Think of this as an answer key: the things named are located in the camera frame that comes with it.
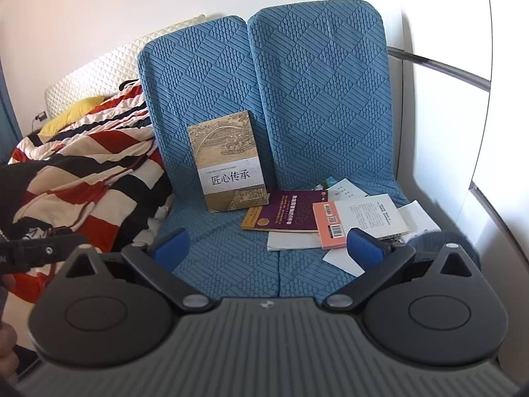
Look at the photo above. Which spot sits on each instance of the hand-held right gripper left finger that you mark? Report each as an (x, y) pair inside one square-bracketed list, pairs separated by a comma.
[(169, 248)]

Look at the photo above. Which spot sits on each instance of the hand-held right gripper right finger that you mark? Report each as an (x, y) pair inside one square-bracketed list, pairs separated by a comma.
[(365, 250)]

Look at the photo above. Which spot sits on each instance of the white paper sheet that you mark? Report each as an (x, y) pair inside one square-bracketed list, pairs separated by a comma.
[(335, 259)]

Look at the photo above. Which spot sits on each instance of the white printed sheet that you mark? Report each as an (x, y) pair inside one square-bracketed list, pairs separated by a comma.
[(368, 215)]

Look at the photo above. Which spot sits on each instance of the pink book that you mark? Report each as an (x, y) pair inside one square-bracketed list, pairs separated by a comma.
[(330, 223)]

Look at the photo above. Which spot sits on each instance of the small white booklet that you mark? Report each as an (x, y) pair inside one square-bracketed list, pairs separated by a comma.
[(349, 190)]

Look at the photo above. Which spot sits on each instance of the landscape photo card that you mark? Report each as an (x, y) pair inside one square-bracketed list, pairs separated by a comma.
[(326, 182)]

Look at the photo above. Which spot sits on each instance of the purple book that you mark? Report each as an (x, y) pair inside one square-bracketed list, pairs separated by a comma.
[(289, 211)]

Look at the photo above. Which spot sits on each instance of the thin tan booklet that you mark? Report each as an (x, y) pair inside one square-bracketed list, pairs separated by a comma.
[(251, 219)]

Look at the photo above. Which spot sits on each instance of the landscape painting cover book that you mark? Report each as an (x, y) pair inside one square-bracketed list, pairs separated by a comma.
[(225, 153)]

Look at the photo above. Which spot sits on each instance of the person's left hand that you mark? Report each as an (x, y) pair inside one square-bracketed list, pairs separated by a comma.
[(7, 351)]

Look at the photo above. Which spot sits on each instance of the red black striped blanket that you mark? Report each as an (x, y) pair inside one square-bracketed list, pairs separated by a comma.
[(82, 153)]

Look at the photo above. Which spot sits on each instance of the dark blue curtain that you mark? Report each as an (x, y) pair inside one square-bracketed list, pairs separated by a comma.
[(6, 124)]

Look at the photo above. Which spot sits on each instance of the black charger plug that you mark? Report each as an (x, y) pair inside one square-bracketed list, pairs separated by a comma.
[(40, 115)]

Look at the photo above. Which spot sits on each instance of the yellow pillow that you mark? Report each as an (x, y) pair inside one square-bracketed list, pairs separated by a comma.
[(70, 113)]

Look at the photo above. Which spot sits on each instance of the white quilted headboard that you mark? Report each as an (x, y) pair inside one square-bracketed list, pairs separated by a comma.
[(103, 64)]

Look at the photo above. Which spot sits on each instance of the dark grey wall strip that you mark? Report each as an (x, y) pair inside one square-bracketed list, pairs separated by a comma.
[(446, 68)]

